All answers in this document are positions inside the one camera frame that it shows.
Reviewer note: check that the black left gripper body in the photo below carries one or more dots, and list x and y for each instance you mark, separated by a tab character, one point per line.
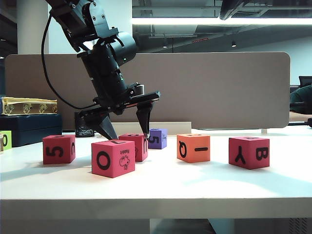
109	95

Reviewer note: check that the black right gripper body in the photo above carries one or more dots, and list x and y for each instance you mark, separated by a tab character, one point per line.
243	7

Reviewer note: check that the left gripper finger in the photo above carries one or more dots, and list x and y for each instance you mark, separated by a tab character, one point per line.
144	117
103	126

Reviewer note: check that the red foam block printed turtle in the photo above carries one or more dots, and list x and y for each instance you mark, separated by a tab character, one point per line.
141	148

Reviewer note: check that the red foam block printed 5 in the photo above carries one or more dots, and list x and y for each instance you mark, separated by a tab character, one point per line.
56	151

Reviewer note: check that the orange foam block printed Q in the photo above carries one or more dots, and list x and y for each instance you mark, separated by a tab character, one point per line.
192	151

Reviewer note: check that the red foam block printed Y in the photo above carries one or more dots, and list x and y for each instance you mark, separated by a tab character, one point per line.
246	153

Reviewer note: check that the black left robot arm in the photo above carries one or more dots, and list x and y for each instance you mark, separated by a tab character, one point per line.
80	19

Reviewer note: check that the black mug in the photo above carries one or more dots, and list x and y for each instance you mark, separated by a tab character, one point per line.
81	131

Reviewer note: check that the purple foam block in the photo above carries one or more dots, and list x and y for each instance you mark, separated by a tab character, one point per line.
158	140

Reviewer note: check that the red foam block printed O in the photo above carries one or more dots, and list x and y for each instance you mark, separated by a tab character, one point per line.
109	161

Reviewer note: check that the red LED sign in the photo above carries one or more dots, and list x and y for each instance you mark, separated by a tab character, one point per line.
200	40

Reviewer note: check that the dark blue box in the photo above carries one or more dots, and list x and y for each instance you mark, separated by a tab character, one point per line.
36	129

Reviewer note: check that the brown desk divider panel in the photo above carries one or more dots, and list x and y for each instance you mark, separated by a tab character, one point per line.
207	92

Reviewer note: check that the yellow printed box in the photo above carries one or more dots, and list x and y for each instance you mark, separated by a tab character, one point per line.
29	108

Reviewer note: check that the green foam block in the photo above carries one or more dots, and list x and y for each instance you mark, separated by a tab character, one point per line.
7	141

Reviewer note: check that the small beige container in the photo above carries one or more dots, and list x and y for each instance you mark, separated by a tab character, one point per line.
1	146

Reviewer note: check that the dark green office chair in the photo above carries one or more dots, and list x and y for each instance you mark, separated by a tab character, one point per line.
302	97

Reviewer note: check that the white divider foot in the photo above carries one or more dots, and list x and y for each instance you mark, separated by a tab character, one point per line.
264	131

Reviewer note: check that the small black object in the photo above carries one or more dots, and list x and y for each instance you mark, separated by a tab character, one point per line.
310	123

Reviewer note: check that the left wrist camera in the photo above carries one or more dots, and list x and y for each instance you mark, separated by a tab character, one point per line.
137	89

